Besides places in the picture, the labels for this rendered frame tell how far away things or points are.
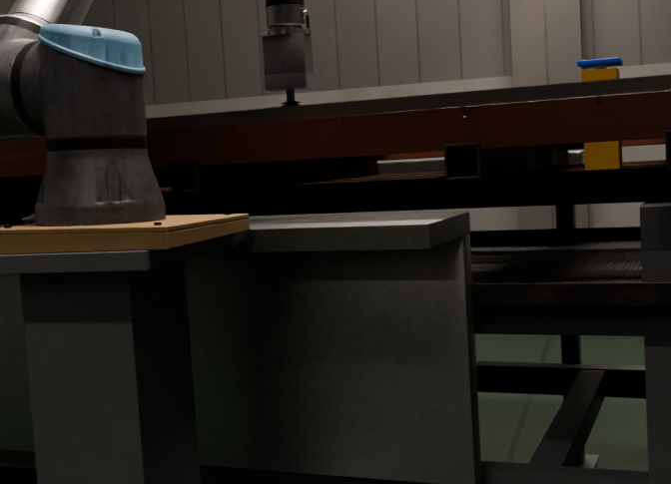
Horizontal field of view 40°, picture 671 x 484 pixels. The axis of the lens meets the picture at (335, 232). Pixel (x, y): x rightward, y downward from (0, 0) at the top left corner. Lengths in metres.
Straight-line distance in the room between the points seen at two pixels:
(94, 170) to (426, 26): 3.53
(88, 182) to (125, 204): 0.05
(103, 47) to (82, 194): 0.17
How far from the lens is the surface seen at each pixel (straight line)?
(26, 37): 1.22
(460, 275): 1.28
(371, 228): 1.14
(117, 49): 1.10
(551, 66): 4.27
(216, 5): 4.85
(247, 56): 4.76
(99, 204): 1.07
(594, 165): 1.44
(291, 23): 1.83
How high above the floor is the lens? 0.76
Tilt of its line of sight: 4 degrees down
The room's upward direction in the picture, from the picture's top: 3 degrees counter-clockwise
